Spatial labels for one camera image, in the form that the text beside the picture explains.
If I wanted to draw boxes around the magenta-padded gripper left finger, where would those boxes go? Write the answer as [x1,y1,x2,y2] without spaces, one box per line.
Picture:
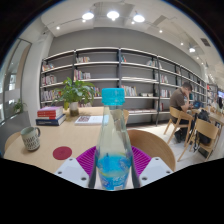
[54,145,100,190]

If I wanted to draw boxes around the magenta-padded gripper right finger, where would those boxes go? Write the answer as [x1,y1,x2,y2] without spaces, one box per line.
[128,145,174,190]

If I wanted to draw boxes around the clear bottle with blue cap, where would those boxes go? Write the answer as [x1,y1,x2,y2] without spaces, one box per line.
[94,87,134,192]

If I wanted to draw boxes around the flat round red coaster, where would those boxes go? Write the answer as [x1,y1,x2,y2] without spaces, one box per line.
[52,145,73,161]

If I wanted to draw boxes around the round-backed wooden chair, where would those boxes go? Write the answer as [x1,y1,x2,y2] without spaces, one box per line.
[127,129,177,172]
[123,109,130,125]
[4,131,23,155]

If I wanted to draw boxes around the grey patterned mug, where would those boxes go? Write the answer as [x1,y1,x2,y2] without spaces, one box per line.
[20,125,42,152]

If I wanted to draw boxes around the dark blue book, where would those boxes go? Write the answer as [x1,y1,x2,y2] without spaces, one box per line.
[35,114,67,127]

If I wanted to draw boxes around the white open booklet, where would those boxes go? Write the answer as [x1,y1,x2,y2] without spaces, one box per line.
[74,115,104,126]

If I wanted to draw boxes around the red book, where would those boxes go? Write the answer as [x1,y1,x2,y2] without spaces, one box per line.
[37,113,65,121]

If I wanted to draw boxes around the slatted wooden chair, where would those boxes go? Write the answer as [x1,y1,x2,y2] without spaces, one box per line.
[177,118,221,163]
[163,106,194,147]

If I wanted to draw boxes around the pink book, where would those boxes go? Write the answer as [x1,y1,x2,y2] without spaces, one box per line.
[37,105,64,117]

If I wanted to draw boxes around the black backpack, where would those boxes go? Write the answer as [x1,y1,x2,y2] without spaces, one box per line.
[192,109,212,148]

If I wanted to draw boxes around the person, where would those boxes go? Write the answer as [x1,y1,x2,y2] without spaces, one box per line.
[169,82,195,143]

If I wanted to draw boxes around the green plant in white pot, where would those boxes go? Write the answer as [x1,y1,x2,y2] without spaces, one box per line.
[53,77,98,118]

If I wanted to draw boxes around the small potted plant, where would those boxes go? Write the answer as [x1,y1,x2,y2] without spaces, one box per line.
[12,98,28,115]

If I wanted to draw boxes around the grey shelf unit with books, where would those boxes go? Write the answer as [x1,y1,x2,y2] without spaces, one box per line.
[39,46,219,127]

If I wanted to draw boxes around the ceiling lights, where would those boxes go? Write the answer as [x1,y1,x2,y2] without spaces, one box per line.
[54,9,214,84]

